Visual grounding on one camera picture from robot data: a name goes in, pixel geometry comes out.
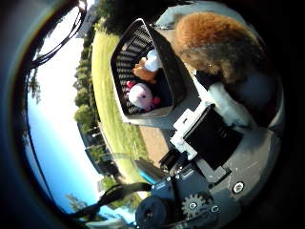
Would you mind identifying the pink axolotl plush toy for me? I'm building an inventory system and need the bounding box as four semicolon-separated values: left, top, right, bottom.
125;80;162;113

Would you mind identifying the striped tiger plush toy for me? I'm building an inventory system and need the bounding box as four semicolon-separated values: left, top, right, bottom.
173;11;265;86

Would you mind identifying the black slatted plastic basket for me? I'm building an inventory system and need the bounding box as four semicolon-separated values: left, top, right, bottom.
110;17;202;130

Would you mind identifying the black sleeved cable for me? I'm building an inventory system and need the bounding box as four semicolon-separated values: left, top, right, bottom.
67;181;154;221

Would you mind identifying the black cable bundle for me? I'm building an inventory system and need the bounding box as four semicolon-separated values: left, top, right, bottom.
29;0;89;70

